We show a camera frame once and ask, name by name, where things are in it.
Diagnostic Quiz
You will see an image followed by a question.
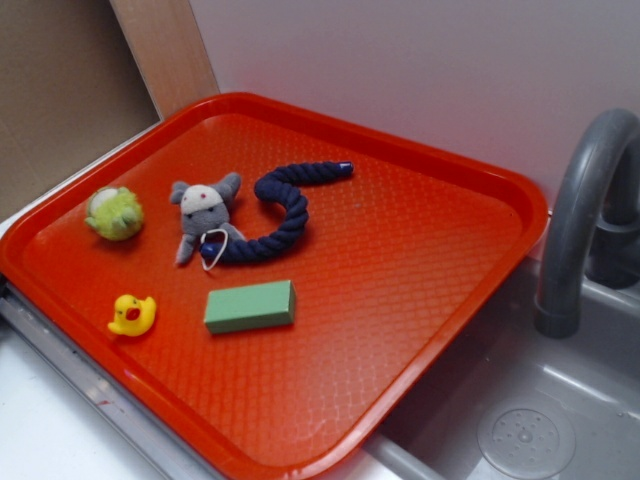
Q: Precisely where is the navy blue rope toy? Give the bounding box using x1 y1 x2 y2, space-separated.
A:
199 161 354 271

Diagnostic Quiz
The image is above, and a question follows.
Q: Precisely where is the brown cardboard panel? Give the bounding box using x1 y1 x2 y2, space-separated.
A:
1 1 158 219

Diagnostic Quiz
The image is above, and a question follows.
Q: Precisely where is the grey toy faucet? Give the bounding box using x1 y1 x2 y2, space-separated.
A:
534 109 639 338

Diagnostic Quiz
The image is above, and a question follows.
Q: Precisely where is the wooden board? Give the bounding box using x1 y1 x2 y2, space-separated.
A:
111 0 220 119

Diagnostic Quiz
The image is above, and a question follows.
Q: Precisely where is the red plastic tray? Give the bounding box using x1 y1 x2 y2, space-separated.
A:
1 93 547 479

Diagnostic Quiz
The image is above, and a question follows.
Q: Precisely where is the green plush ball toy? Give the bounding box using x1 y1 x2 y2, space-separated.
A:
84 187 144 241

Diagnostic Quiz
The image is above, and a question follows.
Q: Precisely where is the green rectangular block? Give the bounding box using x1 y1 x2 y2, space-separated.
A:
204 280 296 334

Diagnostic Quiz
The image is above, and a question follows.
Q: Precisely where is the yellow rubber duck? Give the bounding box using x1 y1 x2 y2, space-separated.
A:
107 294 157 337

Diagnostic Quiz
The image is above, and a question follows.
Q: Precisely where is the grey plastic sink basin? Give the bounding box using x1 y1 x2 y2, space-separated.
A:
365 261 639 479

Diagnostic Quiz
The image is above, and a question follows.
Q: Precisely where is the grey plush animal toy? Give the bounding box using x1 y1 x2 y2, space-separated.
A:
170 172 245 266

